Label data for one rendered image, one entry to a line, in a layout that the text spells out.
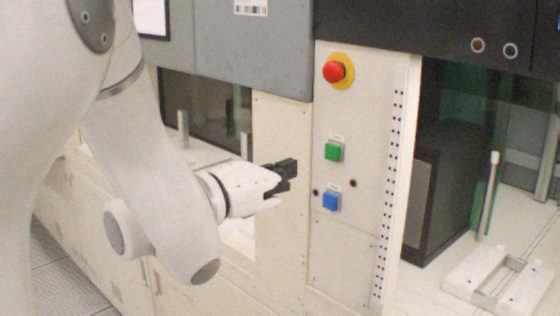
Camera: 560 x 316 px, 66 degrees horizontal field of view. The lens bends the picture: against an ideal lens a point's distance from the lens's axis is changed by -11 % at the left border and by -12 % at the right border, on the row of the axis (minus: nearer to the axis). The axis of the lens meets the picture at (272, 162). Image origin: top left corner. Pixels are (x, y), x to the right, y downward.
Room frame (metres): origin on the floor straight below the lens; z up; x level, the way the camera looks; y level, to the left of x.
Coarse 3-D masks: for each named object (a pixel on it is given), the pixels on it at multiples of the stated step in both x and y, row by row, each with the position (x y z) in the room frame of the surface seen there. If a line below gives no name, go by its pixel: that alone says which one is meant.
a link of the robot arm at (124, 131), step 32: (128, 96) 0.43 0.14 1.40; (96, 128) 0.43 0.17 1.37; (128, 128) 0.44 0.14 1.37; (160, 128) 0.49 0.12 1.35; (96, 160) 0.47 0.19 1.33; (128, 160) 0.46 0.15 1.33; (160, 160) 0.48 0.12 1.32; (128, 192) 0.46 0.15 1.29; (160, 192) 0.46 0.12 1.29; (192, 192) 0.48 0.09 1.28; (160, 224) 0.45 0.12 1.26; (192, 224) 0.47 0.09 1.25; (160, 256) 0.46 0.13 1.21; (192, 256) 0.47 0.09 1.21
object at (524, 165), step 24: (504, 0) 0.62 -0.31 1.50; (552, 24) 0.57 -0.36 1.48; (528, 120) 1.38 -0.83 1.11; (552, 120) 1.27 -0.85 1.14; (528, 144) 1.37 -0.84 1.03; (552, 144) 1.26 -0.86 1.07; (504, 168) 1.42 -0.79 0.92; (528, 168) 1.35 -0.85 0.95; (552, 168) 1.25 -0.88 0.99; (336, 192) 0.83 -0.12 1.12; (552, 192) 1.28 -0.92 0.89
